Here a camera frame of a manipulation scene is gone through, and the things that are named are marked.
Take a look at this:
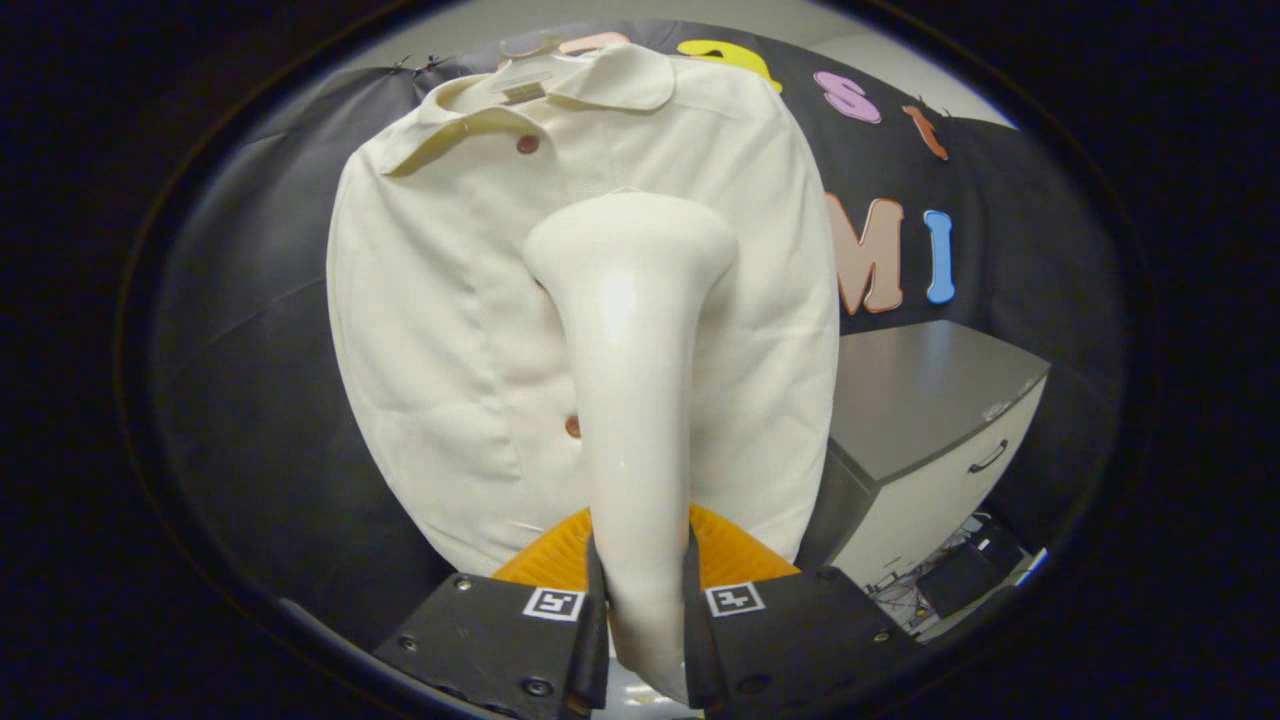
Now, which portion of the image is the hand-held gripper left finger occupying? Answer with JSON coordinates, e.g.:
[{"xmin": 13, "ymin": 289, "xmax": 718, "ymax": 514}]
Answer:
[{"xmin": 372, "ymin": 505, "xmax": 611, "ymax": 720}]

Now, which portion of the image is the cream button-up shirt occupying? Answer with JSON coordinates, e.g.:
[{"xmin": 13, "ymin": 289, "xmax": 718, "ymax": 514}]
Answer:
[{"xmin": 326, "ymin": 42, "xmax": 841, "ymax": 578}]

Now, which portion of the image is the grey and white cabinet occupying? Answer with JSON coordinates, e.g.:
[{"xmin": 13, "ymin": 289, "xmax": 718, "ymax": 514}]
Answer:
[{"xmin": 795, "ymin": 320, "xmax": 1053, "ymax": 591}]

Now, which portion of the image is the white garment steamer head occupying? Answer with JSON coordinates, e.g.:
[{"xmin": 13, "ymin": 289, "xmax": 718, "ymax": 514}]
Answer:
[{"xmin": 522, "ymin": 192, "xmax": 739, "ymax": 706}]

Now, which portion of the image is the cream clothes hanger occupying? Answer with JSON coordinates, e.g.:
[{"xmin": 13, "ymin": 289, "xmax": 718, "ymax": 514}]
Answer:
[{"xmin": 490, "ymin": 32, "xmax": 566, "ymax": 106}]

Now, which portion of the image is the tangle of coloured wires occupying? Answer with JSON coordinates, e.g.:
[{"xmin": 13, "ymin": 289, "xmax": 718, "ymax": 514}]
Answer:
[{"xmin": 865, "ymin": 515, "xmax": 986, "ymax": 629}]

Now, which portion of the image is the black box on floor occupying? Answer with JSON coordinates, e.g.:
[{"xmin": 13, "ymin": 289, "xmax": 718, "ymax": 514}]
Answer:
[{"xmin": 915, "ymin": 540, "xmax": 1001, "ymax": 616}]

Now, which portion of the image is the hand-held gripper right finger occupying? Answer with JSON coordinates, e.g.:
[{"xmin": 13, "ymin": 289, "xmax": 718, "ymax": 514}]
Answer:
[{"xmin": 683, "ymin": 503, "xmax": 919, "ymax": 713}]

